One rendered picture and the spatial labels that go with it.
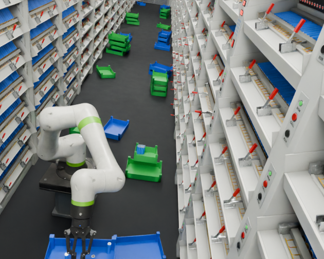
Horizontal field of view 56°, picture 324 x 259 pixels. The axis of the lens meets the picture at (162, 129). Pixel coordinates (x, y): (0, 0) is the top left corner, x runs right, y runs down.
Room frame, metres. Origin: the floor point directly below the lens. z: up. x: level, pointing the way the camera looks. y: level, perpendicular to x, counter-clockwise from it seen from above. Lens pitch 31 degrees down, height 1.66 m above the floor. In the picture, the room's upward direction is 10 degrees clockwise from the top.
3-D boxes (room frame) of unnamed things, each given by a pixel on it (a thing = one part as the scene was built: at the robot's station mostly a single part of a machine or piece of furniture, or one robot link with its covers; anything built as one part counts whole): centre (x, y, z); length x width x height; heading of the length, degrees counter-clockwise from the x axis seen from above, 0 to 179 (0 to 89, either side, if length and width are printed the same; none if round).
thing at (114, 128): (2.61, 0.47, 0.04); 0.30 x 0.20 x 0.08; 174
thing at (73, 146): (1.53, 0.53, 0.49); 0.16 x 0.13 x 0.19; 123
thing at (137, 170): (2.04, 0.09, 0.04); 0.30 x 0.20 x 0.08; 94
